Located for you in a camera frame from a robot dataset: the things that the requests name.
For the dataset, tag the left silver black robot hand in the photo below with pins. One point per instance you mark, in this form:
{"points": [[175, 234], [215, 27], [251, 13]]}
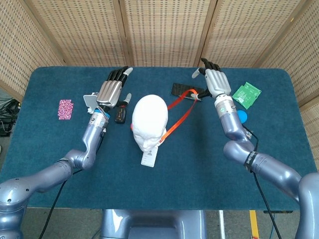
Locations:
{"points": [[109, 92]]}

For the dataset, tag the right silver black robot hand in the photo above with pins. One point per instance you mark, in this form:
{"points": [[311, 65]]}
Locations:
{"points": [[218, 81]]}

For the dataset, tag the white ID badge holder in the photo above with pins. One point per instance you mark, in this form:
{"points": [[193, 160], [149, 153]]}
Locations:
{"points": [[149, 158]]}

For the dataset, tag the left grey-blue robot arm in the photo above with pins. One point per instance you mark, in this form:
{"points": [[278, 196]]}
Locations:
{"points": [[92, 134]]}

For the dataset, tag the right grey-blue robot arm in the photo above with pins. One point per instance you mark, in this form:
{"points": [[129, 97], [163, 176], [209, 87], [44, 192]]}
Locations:
{"points": [[229, 122]]}

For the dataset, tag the white foam mannequin head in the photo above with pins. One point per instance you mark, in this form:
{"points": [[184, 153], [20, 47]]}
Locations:
{"points": [[149, 114]]}

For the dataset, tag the white phone stand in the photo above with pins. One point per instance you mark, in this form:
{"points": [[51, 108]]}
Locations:
{"points": [[89, 100]]}

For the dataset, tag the black bottle with red cap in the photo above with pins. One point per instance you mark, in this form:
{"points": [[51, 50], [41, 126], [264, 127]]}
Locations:
{"points": [[120, 115]]}

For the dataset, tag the green foil packet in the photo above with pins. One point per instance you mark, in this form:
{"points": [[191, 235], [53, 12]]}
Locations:
{"points": [[246, 95]]}

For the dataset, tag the black smartphone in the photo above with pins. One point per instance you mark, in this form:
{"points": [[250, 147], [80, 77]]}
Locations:
{"points": [[179, 89]]}

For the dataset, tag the blue ball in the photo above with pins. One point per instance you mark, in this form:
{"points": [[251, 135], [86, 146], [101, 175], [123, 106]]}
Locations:
{"points": [[243, 116]]}

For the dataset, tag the pink patterned card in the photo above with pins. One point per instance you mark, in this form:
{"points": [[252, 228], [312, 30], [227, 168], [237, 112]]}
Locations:
{"points": [[65, 109]]}

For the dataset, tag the woven bamboo folding screen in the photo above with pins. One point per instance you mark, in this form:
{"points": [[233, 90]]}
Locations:
{"points": [[164, 30]]}

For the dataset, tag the dark blue felt table cloth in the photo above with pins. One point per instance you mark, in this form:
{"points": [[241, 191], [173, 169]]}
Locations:
{"points": [[187, 174]]}

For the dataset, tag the grey-blue robot torso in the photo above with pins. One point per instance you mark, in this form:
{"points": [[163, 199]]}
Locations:
{"points": [[117, 224]]}

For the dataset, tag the yellow floor tape strip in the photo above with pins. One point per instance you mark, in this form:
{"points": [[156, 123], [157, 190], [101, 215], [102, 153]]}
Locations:
{"points": [[253, 224]]}

